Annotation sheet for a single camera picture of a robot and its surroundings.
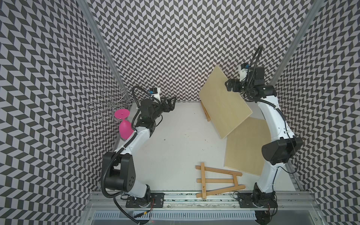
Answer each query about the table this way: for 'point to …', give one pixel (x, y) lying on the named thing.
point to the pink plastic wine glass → (125, 130)
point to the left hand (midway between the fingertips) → (172, 98)
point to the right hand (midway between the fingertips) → (232, 84)
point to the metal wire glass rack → (109, 102)
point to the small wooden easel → (206, 113)
